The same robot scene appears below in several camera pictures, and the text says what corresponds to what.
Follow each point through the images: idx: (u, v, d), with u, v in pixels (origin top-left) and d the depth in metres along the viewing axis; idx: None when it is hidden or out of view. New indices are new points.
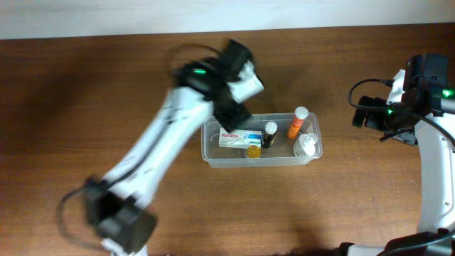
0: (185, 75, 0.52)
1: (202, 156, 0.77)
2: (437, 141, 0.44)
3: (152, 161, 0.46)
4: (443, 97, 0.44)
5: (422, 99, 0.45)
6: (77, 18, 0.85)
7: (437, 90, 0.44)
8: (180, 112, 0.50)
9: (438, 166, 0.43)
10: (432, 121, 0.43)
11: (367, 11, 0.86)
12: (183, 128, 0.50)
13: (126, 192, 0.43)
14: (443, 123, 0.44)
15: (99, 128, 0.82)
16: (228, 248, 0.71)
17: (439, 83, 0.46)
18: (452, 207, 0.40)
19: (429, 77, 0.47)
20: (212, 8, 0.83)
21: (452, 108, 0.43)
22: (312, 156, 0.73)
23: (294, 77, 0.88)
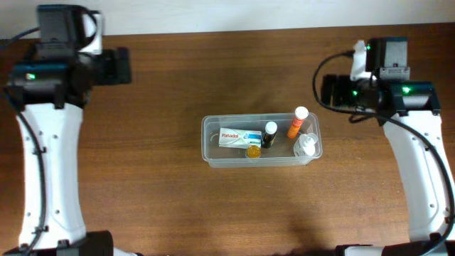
0: (18, 72, 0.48)
1: (202, 156, 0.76)
2: (409, 141, 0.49)
3: (52, 194, 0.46)
4: (404, 94, 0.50)
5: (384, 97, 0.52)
6: None
7: (397, 89, 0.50)
8: (42, 133, 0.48)
9: (414, 168, 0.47)
10: (399, 121, 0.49)
11: (367, 11, 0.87)
12: (55, 148, 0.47)
13: (42, 233, 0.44)
14: (410, 122, 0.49)
15: (99, 128, 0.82)
16: (227, 249, 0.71)
17: (396, 72, 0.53)
18: (437, 208, 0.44)
19: (389, 65, 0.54)
20: (212, 9, 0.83)
21: (413, 102, 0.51)
22: (312, 156, 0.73)
23: (294, 77, 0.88)
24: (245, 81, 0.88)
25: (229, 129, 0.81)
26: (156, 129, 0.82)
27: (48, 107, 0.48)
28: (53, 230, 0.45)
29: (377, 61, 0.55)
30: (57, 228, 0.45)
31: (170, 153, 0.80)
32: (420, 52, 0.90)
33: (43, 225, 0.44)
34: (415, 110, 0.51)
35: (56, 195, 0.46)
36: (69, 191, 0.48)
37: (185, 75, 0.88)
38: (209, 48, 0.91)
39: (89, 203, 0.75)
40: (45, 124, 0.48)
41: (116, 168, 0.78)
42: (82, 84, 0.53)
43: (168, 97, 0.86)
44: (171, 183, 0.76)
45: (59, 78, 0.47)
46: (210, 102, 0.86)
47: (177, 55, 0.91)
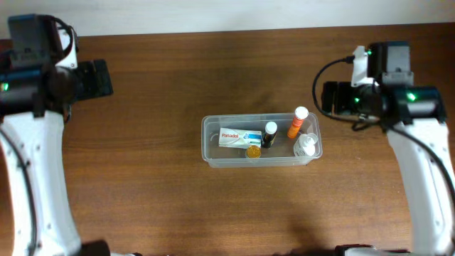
0: None
1: (202, 156, 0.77)
2: (412, 153, 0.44)
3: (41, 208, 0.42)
4: (409, 101, 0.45)
5: (389, 104, 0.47)
6: (77, 18, 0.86)
7: (402, 95, 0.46)
8: (23, 146, 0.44)
9: (419, 182, 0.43)
10: (404, 131, 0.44)
11: (367, 11, 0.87)
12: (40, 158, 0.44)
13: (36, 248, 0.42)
14: (415, 132, 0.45)
15: (99, 128, 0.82)
16: (228, 249, 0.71)
17: (401, 80, 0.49)
18: (443, 226, 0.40)
19: (393, 71, 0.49)
20: (212, 9, 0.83)
21: (419, 110, 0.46)
22: (312, 156, 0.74)
23: (294, 77, 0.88)
24: (245, 81, 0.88)
25: (229, 129, 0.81)
26: (156, 129, 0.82)
27: (28, 118, 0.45)
28: (47, 244, 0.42)
29: (380, 65, 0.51)
30: (50, 241, 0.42)
31: (170, 153, 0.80)
32: (420, 52, 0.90)
33: (35, 241, 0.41)
34: (419, 119, 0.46)
35: (45, 210, 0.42)
36: (55, 203, 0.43)
37: (185, 75, 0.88)
38: (209, 48, 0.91)
39: (89, 203, 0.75)
40: (25, 138, 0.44)
41: (116, 168, 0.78)
42: (65, 90, 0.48)
43: (168, 96, 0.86)
44: (171, 183, 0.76)
45: (36, 85, 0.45)
46: (210, 102, 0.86)
47: (177, 55, 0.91)
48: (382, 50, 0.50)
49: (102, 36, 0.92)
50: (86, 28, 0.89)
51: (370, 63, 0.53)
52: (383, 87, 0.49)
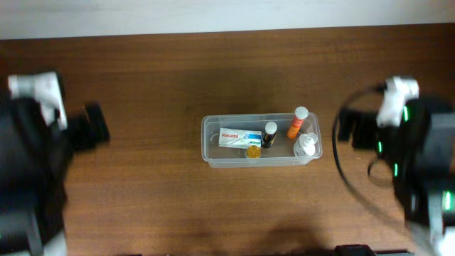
0: None
1: (202, 156, 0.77)
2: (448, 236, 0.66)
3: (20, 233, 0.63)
4: (443, 209, 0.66)
5: (420, 210, 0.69)
6: (78, 18, 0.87)
7: (438, 208, 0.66)
8: None
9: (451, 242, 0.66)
10: (434, 232, 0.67)
11: (366, 11, 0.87)
12: None
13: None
14: (446, 240, 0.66)
15: (99, 128, 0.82)
16: (227, 249, 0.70)
17: (439, 186, 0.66)
18: None
19: (443, 184, 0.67)
20: (212, 9, 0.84)
21: (447, 221, 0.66)
22: (312, 156, 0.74)
23: (294, 77, 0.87)
24: (245, 81, 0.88)
25: (229, 130, 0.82)
26: (156, 129, 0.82)
27: None
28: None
29: (426, 146, 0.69)
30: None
31: (170, 153, 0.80)
32: (420, 52, 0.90)
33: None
34: (439, 216, 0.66)
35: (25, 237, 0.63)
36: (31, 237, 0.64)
37: (185, 75, 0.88)
38: (209, 48, 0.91)
39: (88, 203, 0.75)
40: None
41: (116, 168, 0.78)
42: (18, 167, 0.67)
43: (168, 96, 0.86)
44: (171, 183, 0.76)
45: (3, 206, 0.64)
46: (210, 102, 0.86)
47: (177, 55, 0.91)
48: (427, 126, 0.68)
49: (102, 36, 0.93)
50: (87, 28, 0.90)
51: (421, 129, 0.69)
52: (422, 188, 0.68)
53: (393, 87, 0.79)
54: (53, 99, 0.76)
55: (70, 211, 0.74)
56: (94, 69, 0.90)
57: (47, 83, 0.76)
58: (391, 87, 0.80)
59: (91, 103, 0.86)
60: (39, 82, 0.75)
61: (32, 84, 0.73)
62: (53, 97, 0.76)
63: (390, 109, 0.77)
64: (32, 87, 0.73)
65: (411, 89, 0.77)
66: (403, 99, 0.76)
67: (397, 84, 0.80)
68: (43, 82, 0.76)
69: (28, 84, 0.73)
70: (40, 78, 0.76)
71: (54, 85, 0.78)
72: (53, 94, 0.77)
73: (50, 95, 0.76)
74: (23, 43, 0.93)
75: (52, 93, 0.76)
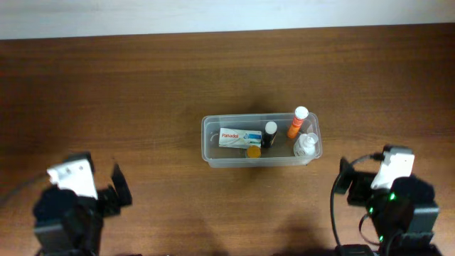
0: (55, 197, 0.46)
1: (202, 156, 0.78)
2: None
3: None
4: None
5: None
6: (79, 18, 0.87)
7: None
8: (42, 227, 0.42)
9: None
10: None
11: (365, 11, 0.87)
12: None
13: None
14: None
15: (99, 128, 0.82)
16: (228, 249, 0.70)
17: None
18: None
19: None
20: (211, 8, 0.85)
21: None
22: (312, 156, 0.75)
23: (294, 77, 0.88)
24: (244, 81, 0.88)
25: (229, 129, 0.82)
26: (156, 129, 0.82)
27: None
28: None
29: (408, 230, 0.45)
30: None
31: (170, 152, 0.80)
32: (419, 52, 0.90)
33: None
34: None
35: None
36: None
37: (185, 75, 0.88)
38: (209, 48, 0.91)
39: None
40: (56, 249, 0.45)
41: (116, 168, 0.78)
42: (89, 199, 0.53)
43: (168, 96, 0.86)
44: (171, 183, 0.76)
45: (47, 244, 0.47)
46: (210, 102, 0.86)
47: (177, 55, 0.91)
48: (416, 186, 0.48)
49: (102, 36, 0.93)
50: (87, 27, 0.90)
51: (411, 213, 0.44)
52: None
53: (387, 161, 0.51)
54: (87, 181, 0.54)
55: None
56: (94, 68, 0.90)
57: (79, 168, 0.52)
58: (388, 158, 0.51)
59: (119, 173, 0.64)
60: (70, 166, 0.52)
61: (64, 168, 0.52)
62: (84, 181, 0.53)
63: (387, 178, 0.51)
64: (69, 168, 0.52)
65: (407, 159, 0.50)
66: (392, 172, 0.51)
67: (389, 154, 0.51)
68: (74, 166, 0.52)
69: (62, 167, 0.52)
70: (72, 165, 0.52)
71: (89, 173, 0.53)
72: (89, 178, 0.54)
73: (79, 182, 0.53)
74: (23, 42, 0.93)
75: (80, 180, 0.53)
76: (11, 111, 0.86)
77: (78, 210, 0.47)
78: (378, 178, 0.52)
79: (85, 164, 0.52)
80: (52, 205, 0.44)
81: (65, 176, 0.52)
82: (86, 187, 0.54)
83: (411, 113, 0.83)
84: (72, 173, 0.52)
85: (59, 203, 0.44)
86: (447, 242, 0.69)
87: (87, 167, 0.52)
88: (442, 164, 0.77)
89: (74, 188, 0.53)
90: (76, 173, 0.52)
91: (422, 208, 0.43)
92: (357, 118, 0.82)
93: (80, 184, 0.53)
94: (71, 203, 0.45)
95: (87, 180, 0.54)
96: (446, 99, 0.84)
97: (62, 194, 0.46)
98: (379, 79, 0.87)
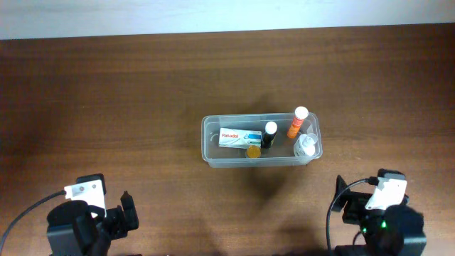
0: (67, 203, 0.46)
1: (202, 156, 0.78)
2: None
3: None
4: None
5: None
6: (79, 18, 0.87)
7: None
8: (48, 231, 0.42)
9: None
10: None
11: (365, 12, 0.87)
12: None
13: None
14: None
15: (99, 128, 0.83)
16: (228, 249, 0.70)
17: None
18: None
19: None
20: (211, 8, 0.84)
21: None
22: (312, 156, 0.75)
23: (294, 77, 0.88)
24: (245, 81, 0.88)
25: (229, 129, 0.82)
26: (156, 129, 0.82)
27: None
28: None
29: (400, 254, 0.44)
30: None
31: (170, 153, 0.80)
32: (419, 52, 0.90)
33: None
34: None
35: None
36: None
37: (185, 75, 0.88)
38: (209, 48, 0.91)
39: None
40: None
41: (116, 168, 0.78)
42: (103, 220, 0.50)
43: (168, 97, 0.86)
44: (171, 183, 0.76)
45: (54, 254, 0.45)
46: (210, 102, 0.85)
47: (176, 55, 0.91)
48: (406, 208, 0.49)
49: (102, 36, 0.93)
50: (87, 28, 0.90)
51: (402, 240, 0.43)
52: None
53: (382, 186, 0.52)
54: (99, 201, 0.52)
55: None
56: (94, 68, 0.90)
57: (93, 185, 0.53)
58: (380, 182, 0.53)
59: (129, 195, 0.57)
60: (84, 184, 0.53)
61: (77, 185, 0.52)
62: (96, 200, 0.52)
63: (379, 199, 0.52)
64: (83, 185, 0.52)
65: (399, 185, 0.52)
66: (387, 196, 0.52)
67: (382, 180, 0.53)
68: (87, 184, 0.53)
69: (77, 184, 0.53)
70: (85, 183, 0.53)
71: (101, 192, 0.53)
72: (101, 198, 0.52)
73: (91, 200, 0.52)
74: (22, 42, 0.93)
75: (92, 200, 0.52)
76: (11, 112, 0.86)
77: (90, 220, 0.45)
78: (370, 200, 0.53)
79: (98, 183, 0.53)
80: (66, 209, 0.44)
81: (79, 193, 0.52)
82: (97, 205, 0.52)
83: (411, 113, 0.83)
84: (85, 190, 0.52)
85: (73, 209, 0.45)
86: (446, 242, 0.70)
87: (99, 185, 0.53)
88: (441, 164, 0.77)
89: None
90: (88, 190, 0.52)
91: (412, 235, 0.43)
92: (357, 118, 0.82)
93: (92, 202, 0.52)
94: (84, 208, 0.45)
95: (99, 200, 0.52)
96: (446, 99, 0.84)
97: (77, 202, 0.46)
98: (379, 79, 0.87)
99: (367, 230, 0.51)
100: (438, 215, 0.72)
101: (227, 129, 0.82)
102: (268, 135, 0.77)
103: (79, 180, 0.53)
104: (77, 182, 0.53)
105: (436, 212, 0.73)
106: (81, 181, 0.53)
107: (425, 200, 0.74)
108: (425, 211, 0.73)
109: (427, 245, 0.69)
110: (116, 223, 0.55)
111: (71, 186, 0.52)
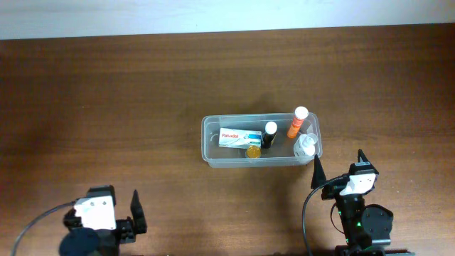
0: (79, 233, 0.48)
1: (202, 156, 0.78)
2: None
3: None
4: None
5: None
6: (79, 18, 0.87)
7: None
8: None
9: None
10: None
11: (364, 12, 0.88)
12: None
13: None
14: None
15: (99, 128, 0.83)
16: (228, 249, 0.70)
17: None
18: None
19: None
20: (210, 8, 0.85)
21: None
22: (312, 156, 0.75)
23: (293, 77, 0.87)
24: (245, 81, 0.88)
25: (229, 130, 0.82)
26: (155, 129, 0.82)
27: None
28: None
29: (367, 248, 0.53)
30: None
31: (170, 153, 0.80)
32: (418, 52, 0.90)
33: None
34: None
35: None
36: None
37: (184, 75, 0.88)
38: (209, 48, 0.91)
39: None
40: None
41: (116, 168, 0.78)
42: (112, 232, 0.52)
43: (168, 97, 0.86)
44: (171, 183, 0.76)
45: None
46: (210, 102, 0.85)
47: (176, 55, 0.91)
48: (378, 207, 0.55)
49: (102, 36, 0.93)
50: (87, 27, 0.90)
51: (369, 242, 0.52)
52: None
53: (353, 186, 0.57)
54: (109, 217, 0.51)
55: None
56: (94, 68, 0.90)
57: (103, 202, 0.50)
58: (353, 178, 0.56)
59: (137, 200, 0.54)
60: (94, 200, 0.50)
61: (88, 200, 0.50)
62: (106, 217, 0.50)
63: (350, 189, 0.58)
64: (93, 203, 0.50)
65: (370, 179, 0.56)
66: (357, 189, 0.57)
67: (355, 178, 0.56)
68: (97, 201, 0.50)
69: (86, 200, 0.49)
70: (96, 198, 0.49)
71: (111, 209, 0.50)
72: (111, 217, 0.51)
73: (100, 215, 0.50)
74: (22, 42, 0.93)
75: (102, 215, 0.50)
76: (11, 112, 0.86)
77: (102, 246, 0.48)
78: (343, 189, 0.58)
79: (109, 200, 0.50)
80: (75, 243, 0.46)
81: (89, 208, 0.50)
82: (104, 222, 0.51)
83: (411, 114, 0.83)
84: (95, 206, 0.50)
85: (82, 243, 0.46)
86: (445, 242, 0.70)
87: (109, 202, 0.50)
88: (441, 164, 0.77)
89: (94, 222, 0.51)
90: (99, 207, 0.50)
91: (377, 238, 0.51)
92: (357, 117, 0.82)
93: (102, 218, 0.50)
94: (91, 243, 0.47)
95: (109, 217, 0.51)
96: (446, 99, 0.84)
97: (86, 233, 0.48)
98: (379, 79, 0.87)
99: (343, 214, 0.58)
100: (437, 215, 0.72)
101: (227, 129, 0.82)
102: (268, 135, 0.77)
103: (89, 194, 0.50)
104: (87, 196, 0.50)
105: (436, 212, 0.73)
106: (91, 196, 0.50)
107: (425, 200, 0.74)
108: (425, 212, 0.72)
109: (426, 245, 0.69)
110: (128, 232, 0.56)
111: (82, 200, 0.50)
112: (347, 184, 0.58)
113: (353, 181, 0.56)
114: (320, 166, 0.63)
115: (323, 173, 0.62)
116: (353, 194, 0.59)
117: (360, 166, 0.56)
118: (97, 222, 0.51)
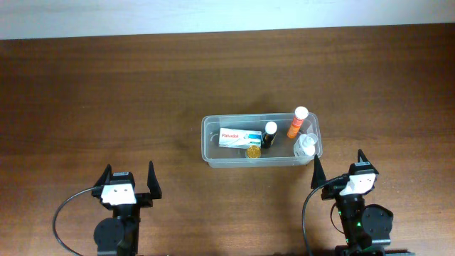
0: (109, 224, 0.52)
1: (202, 156, 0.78)
2: None
3: None
4: None
5: None
6: (78, 18, 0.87)
7: None
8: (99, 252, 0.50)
9: None
10: None
11: (364, 12, 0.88)
12: None
13: None
14: None
15: (98, 128, 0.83)
16: (227, 248, 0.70)
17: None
18: None
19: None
20: (211, 8, 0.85)
21: None
22: (311, 156, 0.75)
23: (293, 77, 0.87)
24: (245, 81, 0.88)
25: (229, 130, 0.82)
26: (155, 129, 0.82)
27: None
28: None
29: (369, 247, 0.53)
30: None
31: (169, 153, 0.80)
32: (418, 52, 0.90)
33: None
34: None
35: None
36: None
37: (184, 75, 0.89)
38: (209, 48, 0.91)
39: (89, 202, 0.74)
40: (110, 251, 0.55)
41: (116, 168, 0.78)
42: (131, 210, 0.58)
43: (168, 96, 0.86)
44: (171, 183, 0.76)
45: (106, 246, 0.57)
46: (210, 102, 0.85)
47: (177, 55, 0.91)
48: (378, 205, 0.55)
49: (102, 36, 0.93)
50: (87, 28, 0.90)
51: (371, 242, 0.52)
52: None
53: (353, 186, 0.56)
54: (130, 200, 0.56)
55: (72, 212, 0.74)
56: (94, 68, 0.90)
57: (124, 189, 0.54)
58: (353, 178, 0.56)
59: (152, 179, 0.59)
60: (117, 187, 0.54)
61: (111, 188, 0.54)
62: (127, 200, 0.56)
63: (350, 188, 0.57)
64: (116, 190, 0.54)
65: (370, 179, 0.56)
66: (356, 189, 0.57)
67: (355, 178, 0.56)
68: (119, 188, 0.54)
69: (110, 186, 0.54)
70: (118, 186, 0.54)
71: (131, 194, 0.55)
72: (131, 198, 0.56)
73: (122, 198, 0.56)
74: (22, 42, 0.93)
75: (124, 198, 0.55)
76: (11, 112, 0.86)
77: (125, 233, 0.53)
78: (343, 189, 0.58)
79: (130, 188, 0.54)
80: (108, 235, 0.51)
81: (112, 193, 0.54)
82: (125, 201, 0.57)
83: (411, 114, 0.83)
84: (118, 192, 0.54)
85: (114, 235, 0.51)
86: (445, 242, 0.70)
87: (131, 190, 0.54)
88: (441, 164, 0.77)
89: (116, 201, 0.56)
90: (121, 193, 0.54)
91: (379, 238, 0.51)
92: (357, 117, 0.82)
93: (124, 200, 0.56)
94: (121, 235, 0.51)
95: (129, 200, 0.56)
96: (446, 99, 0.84)
97: (112, 224, 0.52)
98: (379, 80, 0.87)
99: (343, 214, 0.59)
100: (437, 215, 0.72)
101: (227, 129, 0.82)
102: (267, 135, 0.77)
103: (111, 183, 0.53)
104: (109, 185, 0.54)
105: (436, 212, 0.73)
106: (114, 184, 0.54)
107: (425, 200, 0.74)
108: (425, 212, 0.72)
109: (426, 245, 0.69)
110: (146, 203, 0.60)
111: (105, 188, 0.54)
112: (347, 184, 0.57)
113: (352, 182, 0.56)
114: (320, 166, 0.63)
115: (323, 173, 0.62)
116: (353, 194, 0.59)
117: (360, 166, 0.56)
118: (120, 201, 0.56)
